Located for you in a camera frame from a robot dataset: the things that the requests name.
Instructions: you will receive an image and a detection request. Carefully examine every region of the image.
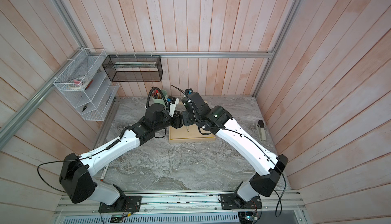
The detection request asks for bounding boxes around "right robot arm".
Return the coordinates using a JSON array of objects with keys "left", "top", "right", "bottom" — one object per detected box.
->
[{"left": 184, "top": 102, "right": 288, "bottom": 202}]

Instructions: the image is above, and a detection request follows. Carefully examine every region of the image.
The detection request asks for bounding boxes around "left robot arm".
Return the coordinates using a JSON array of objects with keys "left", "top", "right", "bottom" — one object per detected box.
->
[{"left": 59, "top": 104, "right": 183, "bottom": 210}]

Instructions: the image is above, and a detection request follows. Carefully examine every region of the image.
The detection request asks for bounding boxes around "wooden jewelry stand tray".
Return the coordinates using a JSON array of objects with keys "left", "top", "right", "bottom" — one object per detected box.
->
[{"left": 169, "top": 108, "right": 216, "bottom": 143}]

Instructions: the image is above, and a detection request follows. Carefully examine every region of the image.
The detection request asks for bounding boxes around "green pencil cup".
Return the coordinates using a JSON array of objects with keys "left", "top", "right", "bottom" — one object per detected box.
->
[{"left": 151, "top": 90, "right": 168, "bottom": 105}]

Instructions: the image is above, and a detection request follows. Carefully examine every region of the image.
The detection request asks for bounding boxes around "grey stapler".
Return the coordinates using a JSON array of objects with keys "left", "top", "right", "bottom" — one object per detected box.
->
[{"left": 256, "top": 120, "right": 267, "bottom": 142}]

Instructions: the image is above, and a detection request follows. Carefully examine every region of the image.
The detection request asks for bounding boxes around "red white marker pen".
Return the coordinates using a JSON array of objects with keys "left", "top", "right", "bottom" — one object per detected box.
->
[{"left": 100, "top": 164, "right": 109, "bottom": 182}]

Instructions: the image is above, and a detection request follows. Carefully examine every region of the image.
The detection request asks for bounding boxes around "tape roll on shelf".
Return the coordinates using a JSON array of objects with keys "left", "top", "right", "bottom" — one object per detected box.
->
[{"left": 68, "top": 77, "right": 90, "bottom": 90}]

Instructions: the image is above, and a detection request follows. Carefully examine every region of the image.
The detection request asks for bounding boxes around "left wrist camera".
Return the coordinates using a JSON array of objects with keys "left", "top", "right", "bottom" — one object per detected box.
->
[{"left": 167, "top": 96, "right": 179, "bottom": 117}]

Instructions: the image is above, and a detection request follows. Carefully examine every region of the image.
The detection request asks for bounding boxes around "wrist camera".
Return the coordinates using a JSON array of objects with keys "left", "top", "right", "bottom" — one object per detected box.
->
[
  {"left": 184, "top": 88, "right": 193, "bottom": 97},
  {"left": 167, "top": 96, "right": 179, "bottom": 117}
]

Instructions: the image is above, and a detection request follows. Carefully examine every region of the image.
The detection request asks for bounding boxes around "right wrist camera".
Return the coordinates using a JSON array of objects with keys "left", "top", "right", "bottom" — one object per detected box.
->
[{"left": 184, "top": 88, "right": 193, "bottom": 97}]

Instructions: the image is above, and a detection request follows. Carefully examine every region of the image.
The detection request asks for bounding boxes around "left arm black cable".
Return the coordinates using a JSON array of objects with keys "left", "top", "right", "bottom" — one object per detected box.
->
[{"left": 37, "top": 155, "right": 101, "bottom": 193}]

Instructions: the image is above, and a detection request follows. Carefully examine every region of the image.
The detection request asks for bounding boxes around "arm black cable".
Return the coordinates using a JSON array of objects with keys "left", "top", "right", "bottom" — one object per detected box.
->
[
  {"left": 37, "top": 155, "right": 101, "bottom": 193},
  {"left": 201, "top": 126, "right": 288, "bottom": 218}
]

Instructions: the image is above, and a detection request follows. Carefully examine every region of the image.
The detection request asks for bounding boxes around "black mesh wall basket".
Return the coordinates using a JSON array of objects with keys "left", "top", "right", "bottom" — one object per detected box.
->
[{"left": 102, "top": 54, "right": 163, "bottom": 82}]

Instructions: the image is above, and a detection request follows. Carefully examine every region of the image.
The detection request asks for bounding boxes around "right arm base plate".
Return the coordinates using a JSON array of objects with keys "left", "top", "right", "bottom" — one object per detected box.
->
[{"left": 218, "top": 193, "right": 262, "bottom": 210}]

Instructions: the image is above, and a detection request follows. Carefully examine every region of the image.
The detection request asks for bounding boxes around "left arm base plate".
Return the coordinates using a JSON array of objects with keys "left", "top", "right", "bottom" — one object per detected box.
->
[{"left": 98, "top": 195, "right": 142, "bottom": 214}]

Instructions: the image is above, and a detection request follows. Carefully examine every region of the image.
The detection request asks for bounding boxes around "white wire wall shelf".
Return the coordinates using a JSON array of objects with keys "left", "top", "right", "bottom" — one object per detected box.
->
[{"left": 54, "top": 48, "right": 120, "bottom": 121}]

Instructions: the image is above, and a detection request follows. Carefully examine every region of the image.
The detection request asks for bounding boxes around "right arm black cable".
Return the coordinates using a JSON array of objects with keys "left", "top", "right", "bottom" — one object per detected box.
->
[{"left": 201, "top": 126, "right": 288, "bottom": 218}]

